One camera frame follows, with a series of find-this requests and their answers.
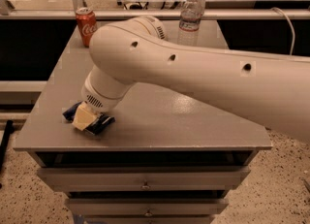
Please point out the black object at left edge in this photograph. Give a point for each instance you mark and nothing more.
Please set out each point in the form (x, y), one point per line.
(9, 129)

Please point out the upper grey drawer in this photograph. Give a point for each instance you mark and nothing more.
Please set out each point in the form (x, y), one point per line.
(142, 179)

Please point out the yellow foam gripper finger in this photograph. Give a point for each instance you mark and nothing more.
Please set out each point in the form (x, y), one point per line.
(84, 116)

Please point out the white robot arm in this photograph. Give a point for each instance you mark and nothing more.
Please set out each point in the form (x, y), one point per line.
(269, 89)

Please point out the clear plastic water bottle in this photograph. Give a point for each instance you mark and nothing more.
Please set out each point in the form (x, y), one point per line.
(189, 24)

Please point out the blue rxbar blueberry wrapper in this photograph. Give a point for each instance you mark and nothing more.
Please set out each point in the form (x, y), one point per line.
(98, 126)

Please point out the grey drawer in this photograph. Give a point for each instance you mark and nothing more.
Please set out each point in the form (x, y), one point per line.
(142, 179)
(146, 207)

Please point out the lower grey drawer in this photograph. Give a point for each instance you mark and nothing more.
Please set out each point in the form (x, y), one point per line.
(146, 207)

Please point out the red coca-cola can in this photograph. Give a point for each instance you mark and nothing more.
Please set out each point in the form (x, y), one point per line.
(87, 24)

